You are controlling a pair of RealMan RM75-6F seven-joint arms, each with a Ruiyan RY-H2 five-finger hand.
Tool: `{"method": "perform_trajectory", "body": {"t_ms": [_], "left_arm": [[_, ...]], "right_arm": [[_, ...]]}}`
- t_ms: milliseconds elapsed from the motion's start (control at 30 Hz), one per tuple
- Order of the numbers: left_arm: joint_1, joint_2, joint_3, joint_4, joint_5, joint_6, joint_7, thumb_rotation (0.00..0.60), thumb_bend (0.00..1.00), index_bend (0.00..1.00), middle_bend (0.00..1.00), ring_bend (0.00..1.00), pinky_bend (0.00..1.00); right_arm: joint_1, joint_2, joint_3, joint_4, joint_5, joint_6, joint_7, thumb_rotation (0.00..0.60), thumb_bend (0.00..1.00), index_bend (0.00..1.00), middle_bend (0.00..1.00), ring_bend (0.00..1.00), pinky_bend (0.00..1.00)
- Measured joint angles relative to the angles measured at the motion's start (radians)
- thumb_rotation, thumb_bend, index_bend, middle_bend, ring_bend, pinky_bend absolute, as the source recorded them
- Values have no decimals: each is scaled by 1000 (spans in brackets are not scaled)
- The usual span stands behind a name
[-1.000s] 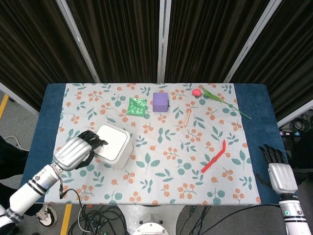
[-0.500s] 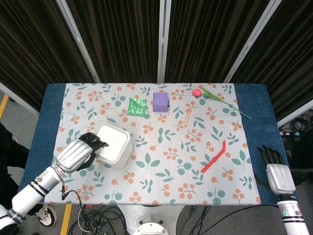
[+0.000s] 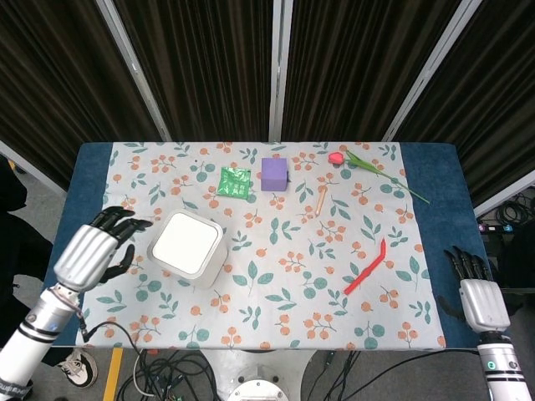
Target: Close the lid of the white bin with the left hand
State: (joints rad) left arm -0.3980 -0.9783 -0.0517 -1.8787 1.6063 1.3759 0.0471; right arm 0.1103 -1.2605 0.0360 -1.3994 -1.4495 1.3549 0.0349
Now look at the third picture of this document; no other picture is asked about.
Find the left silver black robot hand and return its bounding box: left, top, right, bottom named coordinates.
left=53, top=206, right=154, bottom=293

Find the black power strip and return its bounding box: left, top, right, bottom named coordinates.
left=476, top=222, right=514, bottom=234

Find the white lidded bin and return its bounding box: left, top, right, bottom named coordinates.
left=146, top=209, right=229, bottom=290

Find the purple cube block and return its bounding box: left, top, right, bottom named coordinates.
left=260, top=157, right=290, bottom=193

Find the red artificial tulip flower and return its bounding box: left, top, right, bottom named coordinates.
left=328, top=150, right=431, bottom=206

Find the blue table mat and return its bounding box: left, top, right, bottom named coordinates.
left=43, top=141, right=491, bottom=350

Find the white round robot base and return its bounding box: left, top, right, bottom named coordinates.
left=201, top=348, right=322, bottom=401

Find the green foil snack packet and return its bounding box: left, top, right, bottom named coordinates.
left=216, top=165, right=252, bottom=199

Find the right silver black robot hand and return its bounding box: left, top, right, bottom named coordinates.
left=436, top=246, right=512, bottom=334

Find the black floor cable bundle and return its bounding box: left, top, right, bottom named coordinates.
left=116, top=347, right=482, bottom=401

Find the white black sneaker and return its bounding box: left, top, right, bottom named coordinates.
left=55, top=348, right=98, bottom=390

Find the red bent plastic strip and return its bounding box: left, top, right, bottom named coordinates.
left=343, top=237, right=388, bottom=297

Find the black cable on left wrist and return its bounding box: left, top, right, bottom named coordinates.
left=62, top=292, right=145, bottom=356

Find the floral patterned tablecloth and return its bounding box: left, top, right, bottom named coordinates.
left=75, top=141, right=447, bottom=350

